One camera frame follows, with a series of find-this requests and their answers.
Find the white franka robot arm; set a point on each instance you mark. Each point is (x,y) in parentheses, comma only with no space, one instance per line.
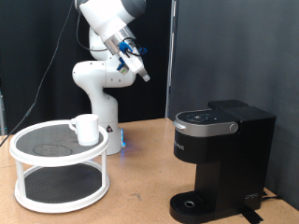
(99,77)

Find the silver vertical metal pole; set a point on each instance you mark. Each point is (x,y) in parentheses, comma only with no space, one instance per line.
(170,62)

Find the white plastic mug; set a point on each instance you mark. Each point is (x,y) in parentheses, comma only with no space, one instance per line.
(87,130)

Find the blue mounted wrist camera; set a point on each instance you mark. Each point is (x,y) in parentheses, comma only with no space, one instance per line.
(122,69)

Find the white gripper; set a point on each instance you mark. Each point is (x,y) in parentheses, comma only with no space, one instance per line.
(134,63)

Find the white two-tier turntable stand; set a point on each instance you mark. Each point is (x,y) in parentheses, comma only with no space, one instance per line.
(62,183)

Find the grey metal frame bar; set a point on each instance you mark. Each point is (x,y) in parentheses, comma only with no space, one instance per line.
(2,115)

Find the black keurig coffee machine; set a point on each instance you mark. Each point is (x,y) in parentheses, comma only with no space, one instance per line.
(236,174)

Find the black tape strip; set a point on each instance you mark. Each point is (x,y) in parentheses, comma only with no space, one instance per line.
(252,217)

